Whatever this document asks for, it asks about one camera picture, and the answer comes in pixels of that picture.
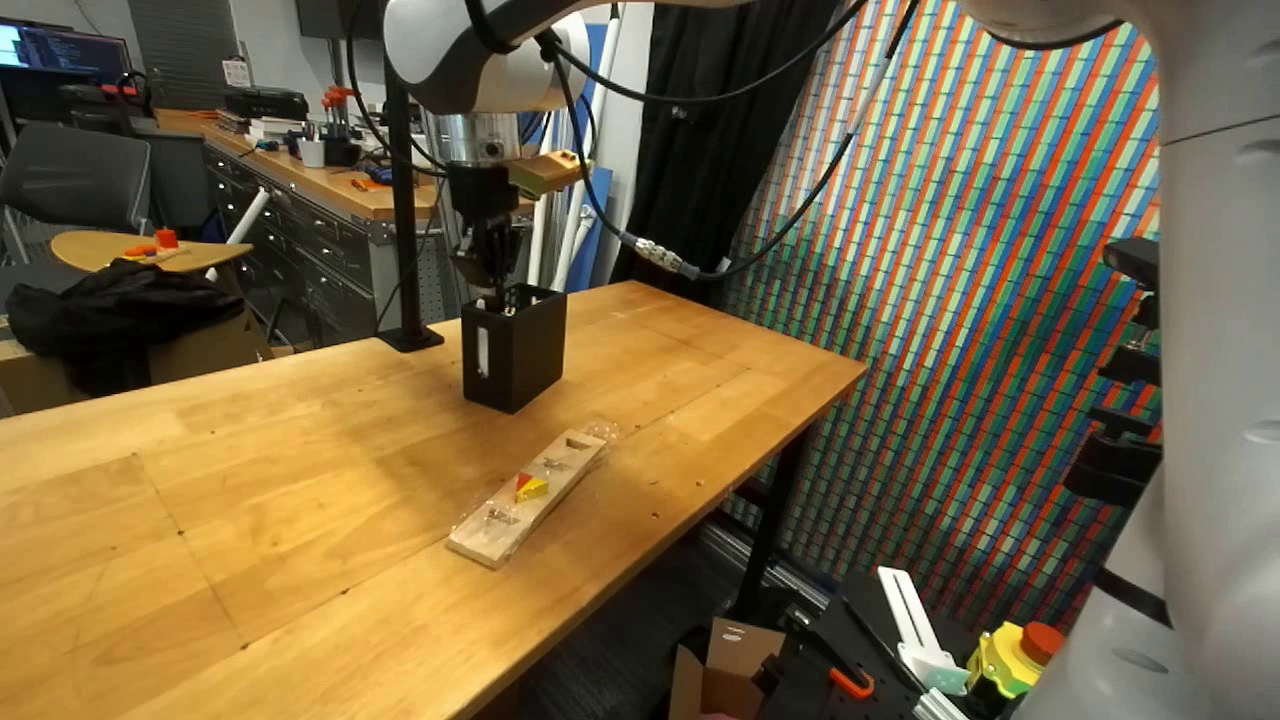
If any black table leg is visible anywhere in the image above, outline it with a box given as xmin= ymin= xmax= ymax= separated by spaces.
xmin=731 ymin=424 xmax=815 ymax=633

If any yellow red emergency stop button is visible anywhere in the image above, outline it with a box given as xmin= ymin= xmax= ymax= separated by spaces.
xmin=965 ymin=617 xmax=1072 ymax=703

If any wooden workbench with drawers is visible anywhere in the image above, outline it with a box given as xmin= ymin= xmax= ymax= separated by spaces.
xmin=153 ymin=108 xmax=537 ymax=343

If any black curtain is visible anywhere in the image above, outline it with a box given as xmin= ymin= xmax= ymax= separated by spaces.
xmin=623 ymin=0 xmax=843 ymax=313

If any black bag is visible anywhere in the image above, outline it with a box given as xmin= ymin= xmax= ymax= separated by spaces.
xmin=3 ymin=257 xmax=252 ymax=402

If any tan wrist camera box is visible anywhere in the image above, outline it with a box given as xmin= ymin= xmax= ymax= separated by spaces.
xmin=503 ymin=147 xmax=589 ymax=200

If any black upright pole stand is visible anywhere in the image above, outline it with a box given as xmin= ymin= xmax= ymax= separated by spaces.
xmin=377 ymin=0 xmax=450 ymax=357

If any white metal bracket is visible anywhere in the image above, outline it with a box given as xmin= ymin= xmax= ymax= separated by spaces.
xmin=873 ymin=565 xmax=972 ymax=720

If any black camera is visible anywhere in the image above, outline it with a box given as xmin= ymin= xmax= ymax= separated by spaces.
xmin=1100 ymin=235 xmax=1168 ymax=292

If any computer monitor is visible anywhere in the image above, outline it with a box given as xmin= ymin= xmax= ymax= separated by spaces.
xmin=0 ymin=17 xmax=137 ymax=85

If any black flat device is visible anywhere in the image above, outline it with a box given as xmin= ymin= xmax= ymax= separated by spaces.
xmin=217 ymin=85 xmax=314 ymax=126

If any wooden puzzle board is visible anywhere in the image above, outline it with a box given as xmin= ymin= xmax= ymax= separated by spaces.
xmin=443 ymin=424 xmax=611 ymax=572

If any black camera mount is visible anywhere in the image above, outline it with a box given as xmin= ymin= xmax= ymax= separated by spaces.
xmin=1066 ymin=292 xmax=1168 ymax=512

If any black perforated box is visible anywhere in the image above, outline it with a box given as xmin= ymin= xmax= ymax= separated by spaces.
xmin=460 ymin=282 xmax=573 ymax=418

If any orange handled clamp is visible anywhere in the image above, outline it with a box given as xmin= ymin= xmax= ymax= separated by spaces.
xmin=783 ymin=604 xmax=881 ymax=709

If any black cable with silver connector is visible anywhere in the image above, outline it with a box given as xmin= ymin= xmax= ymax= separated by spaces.
xmin=537 ymin=0 xmax=926 ymax=287

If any small cardboard box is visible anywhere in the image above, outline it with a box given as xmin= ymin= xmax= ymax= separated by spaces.
xmin=664 ymin=613 xmax=793 ymax=720

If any white pole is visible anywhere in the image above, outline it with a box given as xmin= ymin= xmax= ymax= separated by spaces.
xmin=524 ymin=111 xmax=564 ymax=292

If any blue panel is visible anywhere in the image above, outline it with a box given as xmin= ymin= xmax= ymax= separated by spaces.
xmin=564 ymin=17 xmax=622 ymax=295

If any red tool on stand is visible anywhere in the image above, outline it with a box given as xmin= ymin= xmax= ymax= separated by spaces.
xmin=317 ymin=85 xmax=364 ymax=173

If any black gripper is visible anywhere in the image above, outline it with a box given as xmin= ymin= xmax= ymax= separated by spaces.
xmin=443 ymin=162 xmax=534 ymax=321

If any round wooden side table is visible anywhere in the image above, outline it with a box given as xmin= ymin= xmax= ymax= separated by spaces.
xmin=49 ymin=227 xmax=256 ymax=282

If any thin black cable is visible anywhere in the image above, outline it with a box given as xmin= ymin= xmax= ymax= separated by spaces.
xmin=546 ymin=0 xmax=878 ymax=111

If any grey office chair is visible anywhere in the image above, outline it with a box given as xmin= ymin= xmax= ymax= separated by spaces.
xmin=0 ymin=119 xmax=157 ymax=274

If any small orange object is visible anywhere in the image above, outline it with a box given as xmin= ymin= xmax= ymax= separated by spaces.
xmin=125 ymin=227 xmax=184 ymax=264

